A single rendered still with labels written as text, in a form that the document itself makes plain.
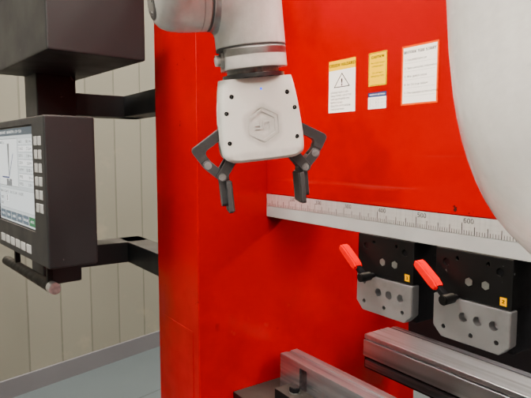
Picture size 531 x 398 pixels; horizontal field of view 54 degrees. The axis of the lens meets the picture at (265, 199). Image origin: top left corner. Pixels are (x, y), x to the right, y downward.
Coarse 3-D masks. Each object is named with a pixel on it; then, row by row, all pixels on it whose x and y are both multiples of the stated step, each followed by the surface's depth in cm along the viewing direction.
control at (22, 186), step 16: (16, 128) 136; (0, 144) 149; (16, 144) 137; (0, 160) 150; (16, 160) 138; (0, 176) 151; (16, 176) 139; (32, 176) 127; (0, 192) 152; (16, 192) 140; (32, 192) 128; (16, 208) 140; (32, 208) 129; (32, 224) 130
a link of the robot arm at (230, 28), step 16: (224, 0) 57; (240, 0) 57; (256, 0) 58; (272, 0) 59; (224, 16) 58; (240, 16) 58; (256, 16) 58; (272, 16) 59; (224, 32) 59; (240, 32) 58; (256, 32) 58; (272, 32) 59; (224, 48) 60
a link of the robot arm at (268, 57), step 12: (228, 48) 59; (240, 48) 58; (252, 48) 58; (264, 48) 59; (276, 48) 59; (216, 60) 60; (228, 60) 59; (240, 60) 59; (252, 60) 59; (264, 60) 59; (276, 60) 60; (228, 72) 62; (240, 72) 60; (252, 72) 60
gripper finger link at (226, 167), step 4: (224, 160) 65; (220, 164) 65; (224, 164) 62; (228, 164) 63; (232, 164) 63; (220, 168) 63; (224, 168) 63; (228, 168) 63; (232, 168) 63; (220, 172) 63; (224, 172) 63; (228, 172) 63; (220, 176) 63; (224, 176) 63; (220, 180) 63; (224, 180) 63
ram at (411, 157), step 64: (320, 0) 119; (384, 0) 104; (320, 64) 120; (448, 64) 92; (320, 128) 121; (384, 128) 105; (448, 128) 93; (320, 192) 122; (384, 192) 106; (448, 192) 94; (512, 256) 84
